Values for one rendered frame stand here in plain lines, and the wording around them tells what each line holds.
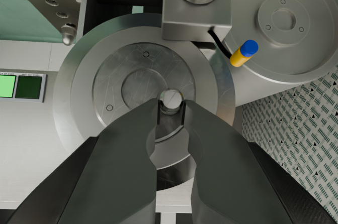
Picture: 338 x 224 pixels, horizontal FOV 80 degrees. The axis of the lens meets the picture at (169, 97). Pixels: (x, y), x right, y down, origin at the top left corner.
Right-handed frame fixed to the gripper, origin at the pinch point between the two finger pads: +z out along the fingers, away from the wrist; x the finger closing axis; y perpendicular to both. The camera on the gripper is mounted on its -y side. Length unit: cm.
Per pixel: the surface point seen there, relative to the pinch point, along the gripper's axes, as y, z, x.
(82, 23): -2.8, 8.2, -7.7
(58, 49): 86, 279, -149
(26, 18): 40, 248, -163
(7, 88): 17, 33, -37
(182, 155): 4.8, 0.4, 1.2
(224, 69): -0.3, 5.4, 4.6
